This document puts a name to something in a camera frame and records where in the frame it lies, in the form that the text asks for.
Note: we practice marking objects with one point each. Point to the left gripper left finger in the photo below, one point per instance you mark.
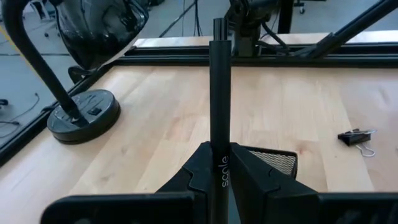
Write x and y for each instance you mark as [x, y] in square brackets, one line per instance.
[186, 186]

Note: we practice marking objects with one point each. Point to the black desk lamp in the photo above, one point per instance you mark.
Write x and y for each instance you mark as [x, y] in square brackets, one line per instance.
[84, 118]

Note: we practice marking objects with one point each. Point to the black pen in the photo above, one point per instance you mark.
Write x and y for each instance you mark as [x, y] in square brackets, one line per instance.
[220, 93]

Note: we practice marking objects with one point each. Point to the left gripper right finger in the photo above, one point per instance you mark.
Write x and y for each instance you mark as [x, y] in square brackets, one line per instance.
[258, 186]

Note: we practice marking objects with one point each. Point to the black aluminium table frame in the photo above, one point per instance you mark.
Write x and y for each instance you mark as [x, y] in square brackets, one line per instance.
[342, 59]

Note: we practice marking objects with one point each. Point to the black mesh desk organizer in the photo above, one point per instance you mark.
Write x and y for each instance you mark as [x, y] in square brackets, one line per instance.
[276, 160]

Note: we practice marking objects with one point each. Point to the black binder clip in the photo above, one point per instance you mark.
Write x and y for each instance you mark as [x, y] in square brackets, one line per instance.
[353, 137]

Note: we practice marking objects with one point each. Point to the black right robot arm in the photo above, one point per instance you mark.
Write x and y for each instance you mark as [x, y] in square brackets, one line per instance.
[245, 28]

